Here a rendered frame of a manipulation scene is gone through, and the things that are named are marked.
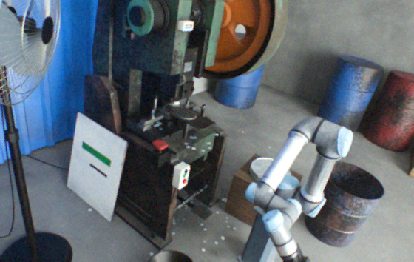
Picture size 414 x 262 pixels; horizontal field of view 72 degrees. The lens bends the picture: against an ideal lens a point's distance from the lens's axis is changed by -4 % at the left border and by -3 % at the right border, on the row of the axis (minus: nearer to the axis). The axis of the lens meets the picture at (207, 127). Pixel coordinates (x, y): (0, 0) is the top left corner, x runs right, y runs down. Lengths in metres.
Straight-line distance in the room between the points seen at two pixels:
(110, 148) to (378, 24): 3.78
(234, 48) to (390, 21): 3.00
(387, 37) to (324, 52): 0.84
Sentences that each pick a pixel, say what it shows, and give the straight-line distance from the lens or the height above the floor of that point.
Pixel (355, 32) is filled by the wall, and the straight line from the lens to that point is 4.67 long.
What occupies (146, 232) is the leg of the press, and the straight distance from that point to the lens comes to 2.05.
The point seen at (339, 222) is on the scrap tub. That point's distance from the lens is 2.26.
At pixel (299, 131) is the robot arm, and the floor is 1.03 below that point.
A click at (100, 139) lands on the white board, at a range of 2.02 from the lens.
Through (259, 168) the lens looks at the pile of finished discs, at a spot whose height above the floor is 0.40.
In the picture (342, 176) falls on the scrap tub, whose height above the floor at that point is 0.36.
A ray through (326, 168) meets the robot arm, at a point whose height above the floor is 0.89.
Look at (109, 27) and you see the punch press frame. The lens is 1.85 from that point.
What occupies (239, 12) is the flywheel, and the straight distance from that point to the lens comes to 1.92.
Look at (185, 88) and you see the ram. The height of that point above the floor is 0.95.
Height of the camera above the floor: 1.57
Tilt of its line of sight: 28 degrees down
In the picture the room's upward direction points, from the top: 11 degrees clockwise
